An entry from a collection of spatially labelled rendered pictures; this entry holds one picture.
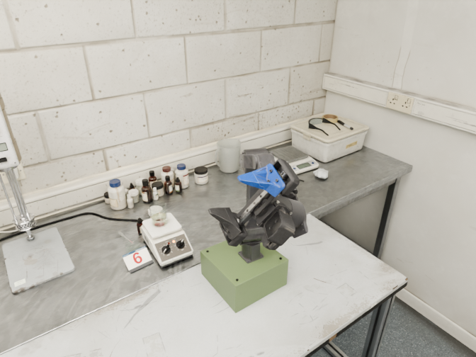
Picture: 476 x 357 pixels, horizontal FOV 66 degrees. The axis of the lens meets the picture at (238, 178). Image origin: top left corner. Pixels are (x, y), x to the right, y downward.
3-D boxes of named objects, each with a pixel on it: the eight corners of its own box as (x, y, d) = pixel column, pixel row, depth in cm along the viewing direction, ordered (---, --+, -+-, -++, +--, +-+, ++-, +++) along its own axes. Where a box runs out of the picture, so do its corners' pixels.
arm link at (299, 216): (295, 241, 77) (285, 202, 81) (317, 231, 73) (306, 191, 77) (274, 237, 72) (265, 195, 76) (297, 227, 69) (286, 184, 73)
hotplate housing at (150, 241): (194, 256, 135) (193, 239, 131) (161, 269, 129) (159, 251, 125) (171, 226, 152) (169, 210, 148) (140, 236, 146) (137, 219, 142)
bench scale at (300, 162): (292, 176, 189) (293, 168, 187) (264, 158, 209) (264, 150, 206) (320, 168, 198) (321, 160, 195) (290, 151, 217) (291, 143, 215)
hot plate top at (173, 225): (183, 229, 137) (183, 227, 136) (152, 239, 131) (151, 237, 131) (170, 213, 146) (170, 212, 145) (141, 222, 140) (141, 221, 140)
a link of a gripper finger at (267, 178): (270, 162, 65) (286, 185, 62) (258, 176, 67) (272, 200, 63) (244, 151, 60) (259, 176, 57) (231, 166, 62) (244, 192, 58)
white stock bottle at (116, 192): (125, 200, 169) (120, 176, 163) (129, 207, 164) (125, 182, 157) (109, 204, 166) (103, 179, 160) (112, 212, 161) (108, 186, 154)
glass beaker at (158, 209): (163, 217, 143) (161, 198, 139) (171, 224, 138) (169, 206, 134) (146, 223, 139) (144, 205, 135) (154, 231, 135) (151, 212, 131)
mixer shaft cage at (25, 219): (38, 227, 128) (17, 163, 116) (16, 234, 124) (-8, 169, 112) (35, 217, 133) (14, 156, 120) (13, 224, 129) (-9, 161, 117)
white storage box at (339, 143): (367, 149, 219) (371, 126, 212) (324, 165, 200) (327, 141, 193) (328, 133, 241) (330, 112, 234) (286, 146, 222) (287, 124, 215)
